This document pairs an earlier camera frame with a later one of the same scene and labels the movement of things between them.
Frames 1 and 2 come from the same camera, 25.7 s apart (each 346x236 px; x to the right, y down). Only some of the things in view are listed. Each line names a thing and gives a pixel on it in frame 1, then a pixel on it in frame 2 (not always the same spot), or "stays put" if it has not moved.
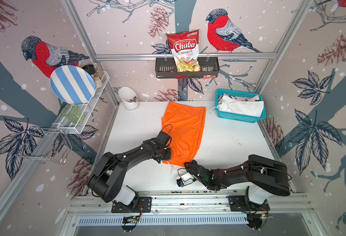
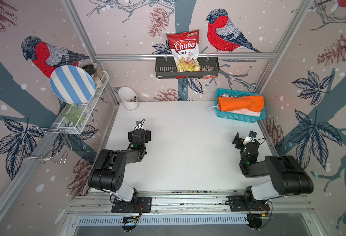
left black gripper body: [165, 154] to [147, 137]
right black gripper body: [187, 168] to [239, 145]
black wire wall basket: [166, 68] stays put
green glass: [72, 112] stays put
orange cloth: [184, 124] to [253, 103]
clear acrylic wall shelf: [72, 119] stays put
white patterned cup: [129, 98] stays put
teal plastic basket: [235, 116] stays put
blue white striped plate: [72, 84] stays put
